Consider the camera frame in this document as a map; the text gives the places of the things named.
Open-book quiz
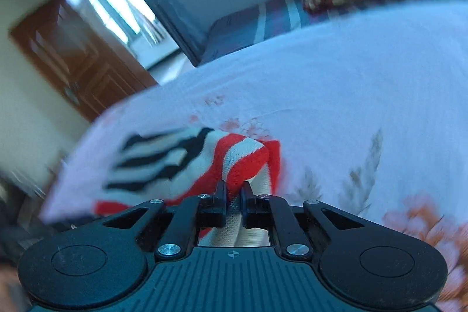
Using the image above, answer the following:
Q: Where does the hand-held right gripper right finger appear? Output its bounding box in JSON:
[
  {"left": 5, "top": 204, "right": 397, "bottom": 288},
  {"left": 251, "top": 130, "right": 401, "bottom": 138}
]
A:
[{"left": 241, "top": 181, "right": 367, "bottom": 258}]

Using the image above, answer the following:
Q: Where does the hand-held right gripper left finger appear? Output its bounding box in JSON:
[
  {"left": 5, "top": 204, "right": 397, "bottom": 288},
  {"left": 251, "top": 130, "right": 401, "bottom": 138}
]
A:
[{"left": 102, "top": 180, "right": 229, "bottom": 260}]

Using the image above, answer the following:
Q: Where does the white black red striped sweater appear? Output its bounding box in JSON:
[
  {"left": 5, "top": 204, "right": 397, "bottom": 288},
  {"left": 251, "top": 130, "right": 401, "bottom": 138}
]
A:
[{"left": 93, "top": 127, "right": 282, "bottom": 247}]

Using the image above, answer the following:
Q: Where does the white floral bed sheet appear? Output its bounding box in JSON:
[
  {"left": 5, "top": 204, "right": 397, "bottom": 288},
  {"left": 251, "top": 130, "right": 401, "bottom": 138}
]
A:
[{"left": 40, "top": 0, "right": 468, "bottom": 312}]

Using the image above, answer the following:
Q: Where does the blue purple striped under sheet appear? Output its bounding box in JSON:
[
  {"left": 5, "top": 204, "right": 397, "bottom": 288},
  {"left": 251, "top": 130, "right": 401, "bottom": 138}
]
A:
[{"left": 199, "top": 0, "right": 311, "bottom": 66}]

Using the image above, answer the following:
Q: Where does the brown wooden door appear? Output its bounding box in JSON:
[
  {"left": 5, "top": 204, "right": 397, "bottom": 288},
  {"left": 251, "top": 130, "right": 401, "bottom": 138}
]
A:
[{"left": 9, "top": 1, "right": 159, "bottom": 123}]

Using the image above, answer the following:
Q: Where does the small window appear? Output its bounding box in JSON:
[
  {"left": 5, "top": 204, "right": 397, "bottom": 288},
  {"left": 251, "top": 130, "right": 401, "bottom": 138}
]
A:
[{"left": 66, "top": 0, "right": 166, "bottom": 46}]

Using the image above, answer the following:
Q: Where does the metal door handle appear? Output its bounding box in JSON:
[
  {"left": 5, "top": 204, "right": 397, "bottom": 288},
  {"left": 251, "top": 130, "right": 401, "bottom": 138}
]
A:
[{"left": 64, "top": 83, "right": 80, "bottom": 104}]

